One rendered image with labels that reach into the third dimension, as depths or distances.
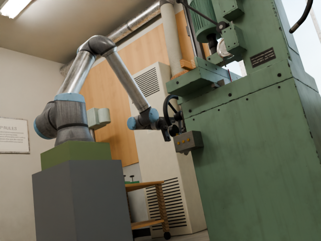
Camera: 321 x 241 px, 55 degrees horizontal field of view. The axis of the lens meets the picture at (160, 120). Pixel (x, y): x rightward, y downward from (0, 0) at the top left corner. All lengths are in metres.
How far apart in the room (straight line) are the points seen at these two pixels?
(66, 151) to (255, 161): 0.83
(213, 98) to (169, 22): 2.21
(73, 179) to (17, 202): 2.87
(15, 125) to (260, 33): 3.41
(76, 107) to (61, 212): 0.49
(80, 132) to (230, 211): 0.78
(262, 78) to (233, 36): 0.28
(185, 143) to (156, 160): 1.76
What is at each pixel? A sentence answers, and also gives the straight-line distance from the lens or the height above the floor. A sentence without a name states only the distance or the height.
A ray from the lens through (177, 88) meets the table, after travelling 1.56.
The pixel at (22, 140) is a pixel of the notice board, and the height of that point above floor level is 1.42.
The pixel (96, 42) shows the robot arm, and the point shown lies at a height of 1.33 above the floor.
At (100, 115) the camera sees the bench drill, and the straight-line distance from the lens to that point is 3.76.
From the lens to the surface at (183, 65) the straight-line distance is 1.48.
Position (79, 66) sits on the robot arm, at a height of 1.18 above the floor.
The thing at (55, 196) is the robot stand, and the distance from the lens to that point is 1.43.
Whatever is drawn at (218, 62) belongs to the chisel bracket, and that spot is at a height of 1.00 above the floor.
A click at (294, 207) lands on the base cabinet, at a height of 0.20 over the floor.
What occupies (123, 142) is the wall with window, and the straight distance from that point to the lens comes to 4.02.
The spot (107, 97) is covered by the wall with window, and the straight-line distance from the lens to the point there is 4.34.
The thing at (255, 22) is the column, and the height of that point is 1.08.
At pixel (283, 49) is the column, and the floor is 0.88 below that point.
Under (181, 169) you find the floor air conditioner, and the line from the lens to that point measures 3.12.
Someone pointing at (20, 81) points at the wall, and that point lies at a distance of 4.67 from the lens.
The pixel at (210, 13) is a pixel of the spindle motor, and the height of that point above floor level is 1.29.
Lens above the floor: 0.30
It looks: 15 degrees up
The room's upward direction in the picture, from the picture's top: 11 degrees counter-clockwise
